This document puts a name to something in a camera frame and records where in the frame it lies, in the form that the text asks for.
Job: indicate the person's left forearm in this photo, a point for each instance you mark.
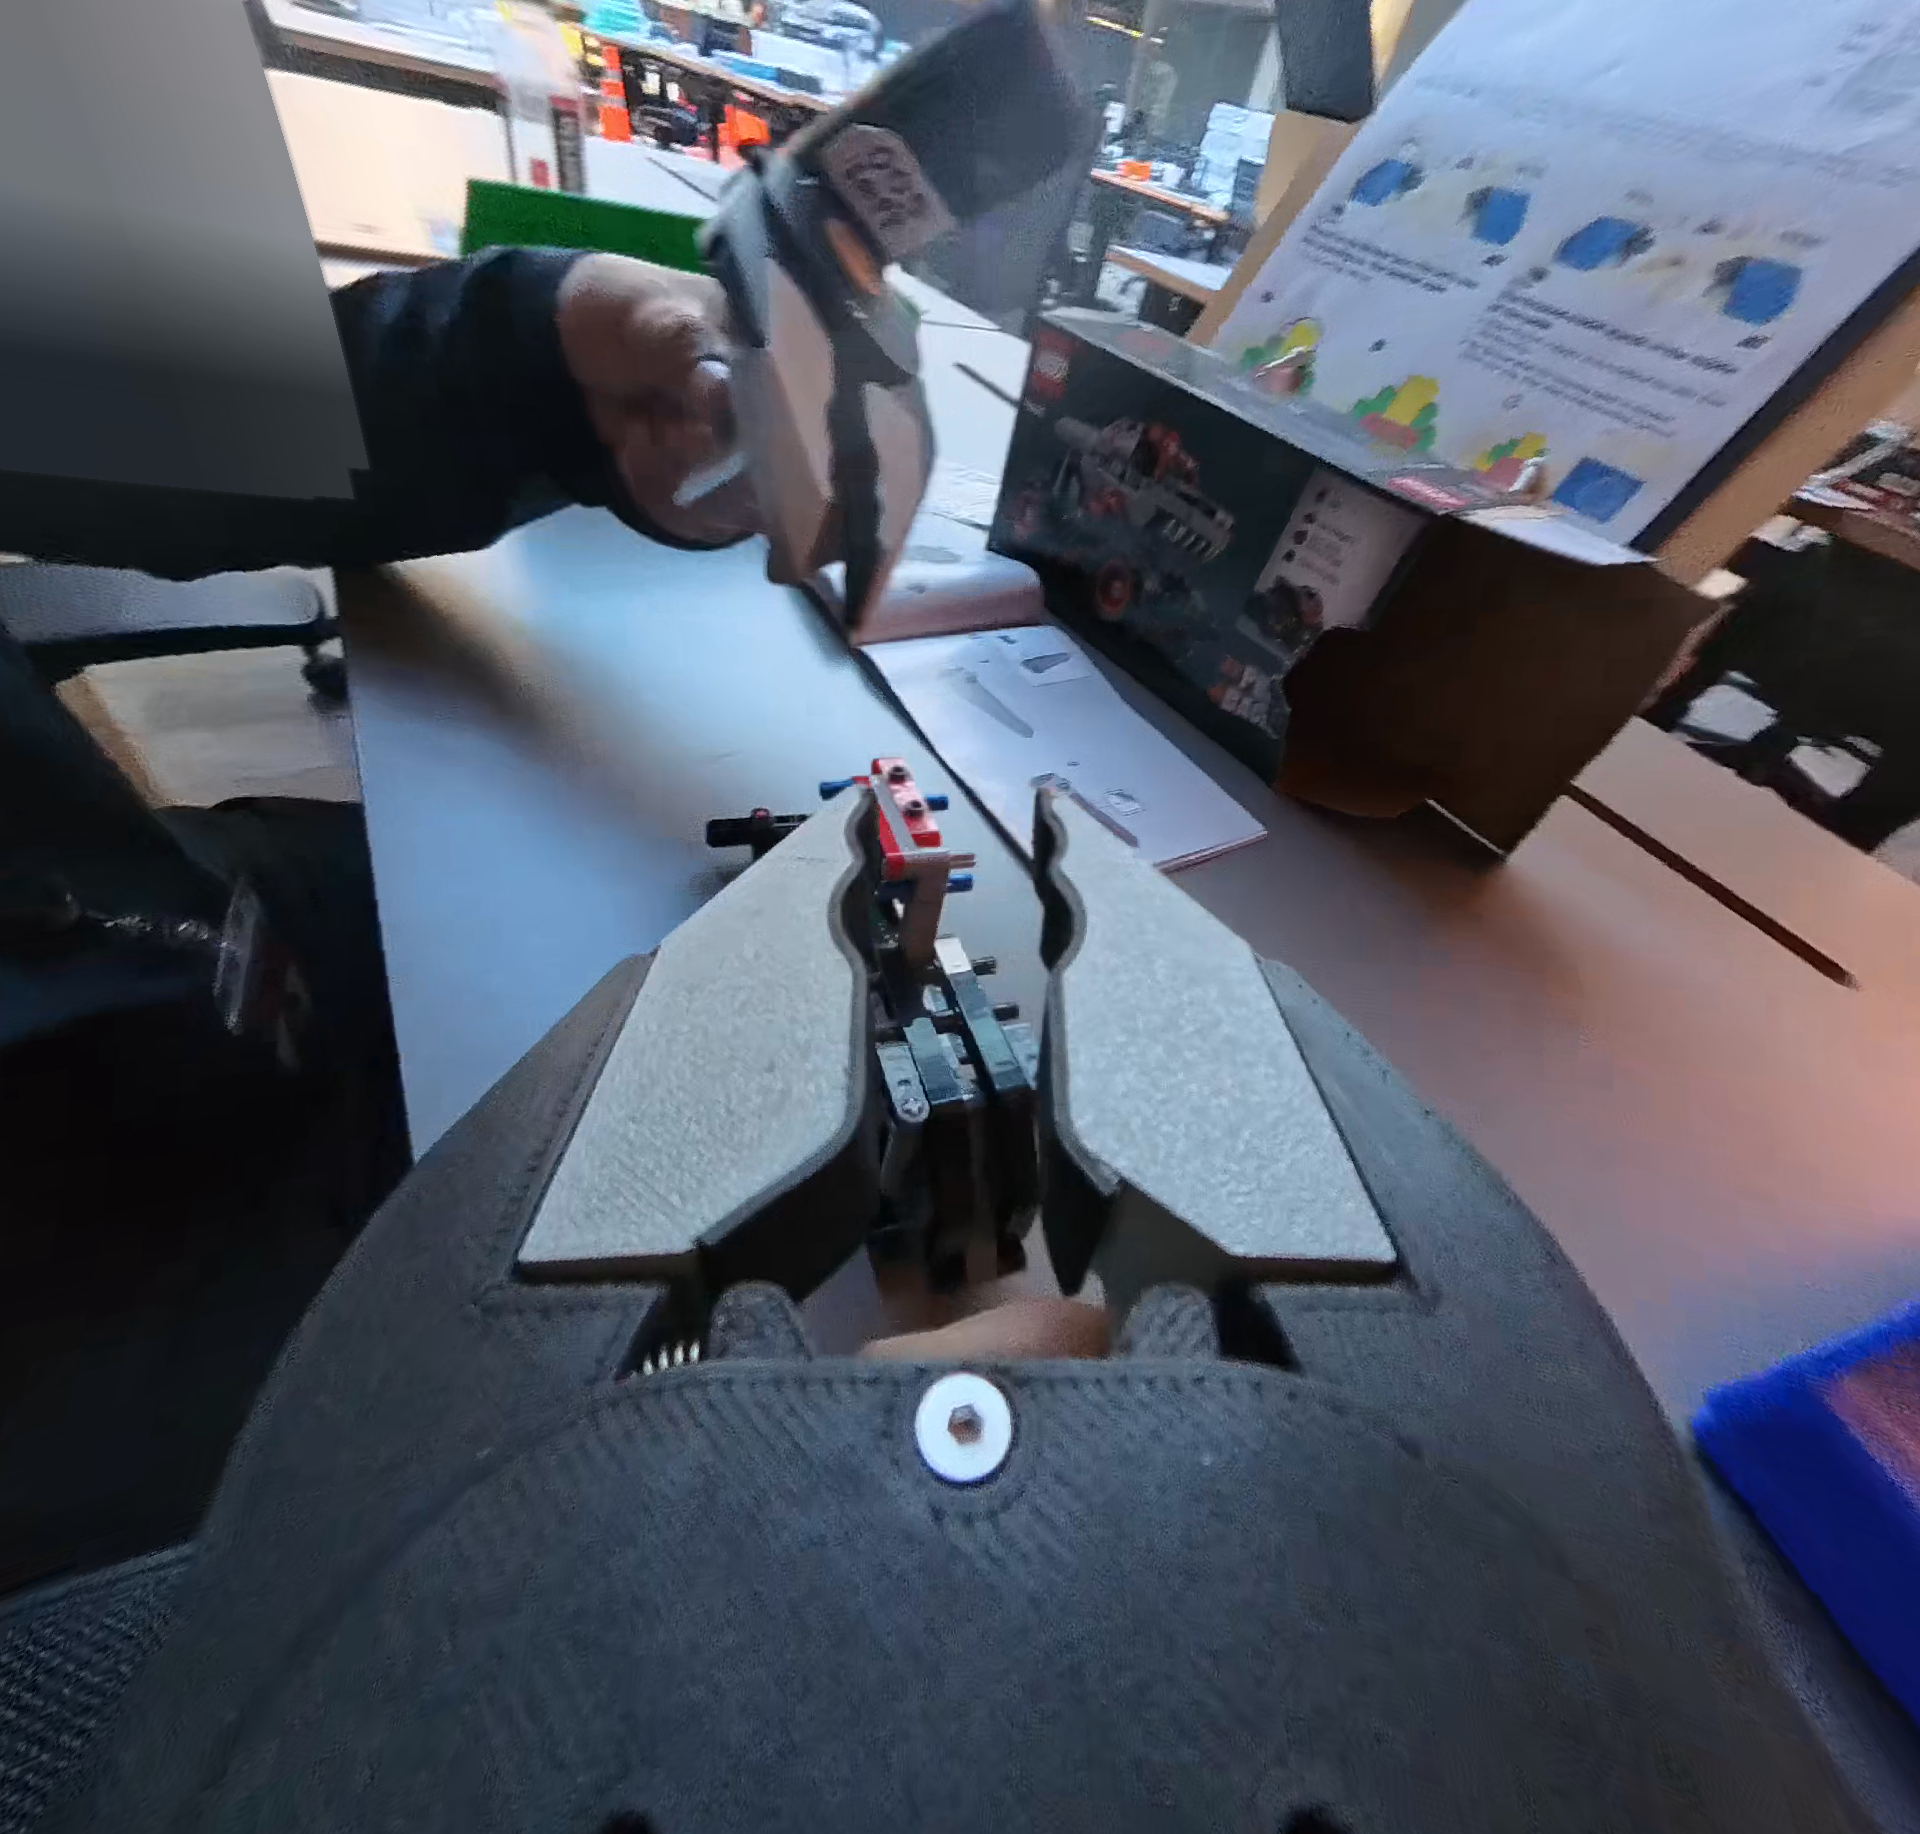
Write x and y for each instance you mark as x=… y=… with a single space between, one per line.
x=448 y=393

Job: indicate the orange traffic cone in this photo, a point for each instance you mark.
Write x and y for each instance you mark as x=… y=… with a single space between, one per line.
x=611 y=98

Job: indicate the clear plastic bag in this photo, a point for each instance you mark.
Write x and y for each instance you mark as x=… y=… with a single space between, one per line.
x=255 y=964

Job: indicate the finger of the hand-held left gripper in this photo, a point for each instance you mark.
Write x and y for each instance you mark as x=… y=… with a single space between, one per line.
x=791 y=440
x=897 y=469

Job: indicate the green lego baseplate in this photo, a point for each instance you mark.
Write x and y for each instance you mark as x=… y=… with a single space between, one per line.
x=569 y=227

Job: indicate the person's left hand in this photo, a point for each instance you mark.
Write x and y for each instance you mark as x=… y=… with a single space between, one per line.
x=652 y=379

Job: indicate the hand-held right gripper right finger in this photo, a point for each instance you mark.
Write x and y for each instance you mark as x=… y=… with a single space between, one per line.
x=1214 y=1113

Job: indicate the black office chair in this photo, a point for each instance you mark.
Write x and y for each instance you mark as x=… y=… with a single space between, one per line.
x=180 y=617

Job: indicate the white paper sheet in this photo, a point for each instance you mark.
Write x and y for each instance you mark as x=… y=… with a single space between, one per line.
x=960 y=587

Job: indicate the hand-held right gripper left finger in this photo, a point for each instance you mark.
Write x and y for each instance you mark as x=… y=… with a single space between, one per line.
x=705 y=1113

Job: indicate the white instruction booklet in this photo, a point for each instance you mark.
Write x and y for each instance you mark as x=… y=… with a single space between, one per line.
x=1081 y=753

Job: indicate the black grey red lego assembly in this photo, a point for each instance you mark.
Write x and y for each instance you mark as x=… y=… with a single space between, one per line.
x=943 y=1068

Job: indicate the blue plastic bin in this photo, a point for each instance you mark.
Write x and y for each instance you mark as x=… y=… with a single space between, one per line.
x=1829 y=1489

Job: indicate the large instruction poster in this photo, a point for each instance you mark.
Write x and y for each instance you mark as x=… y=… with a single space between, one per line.
x=1619 y=139

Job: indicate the dark lego box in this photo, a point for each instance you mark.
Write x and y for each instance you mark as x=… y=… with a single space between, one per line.
x=1170 y=514

